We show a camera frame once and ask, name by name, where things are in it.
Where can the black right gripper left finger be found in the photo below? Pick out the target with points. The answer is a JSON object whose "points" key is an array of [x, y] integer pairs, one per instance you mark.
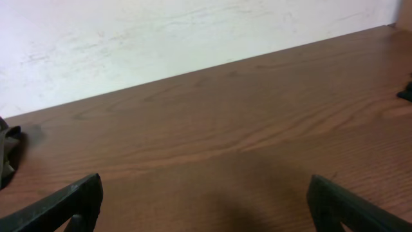
{"points": [[77, 205]]}

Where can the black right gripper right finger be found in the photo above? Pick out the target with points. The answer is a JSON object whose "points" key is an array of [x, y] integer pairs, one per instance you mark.
{"points": [[332, 208]]}

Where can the black t-shirt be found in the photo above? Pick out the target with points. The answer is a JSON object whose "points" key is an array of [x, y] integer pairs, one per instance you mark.
{"points": [[406, 93]]}

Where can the grey crumpled garment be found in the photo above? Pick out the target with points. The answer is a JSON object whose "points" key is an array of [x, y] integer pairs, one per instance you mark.
{"points": [[9, 145]]}

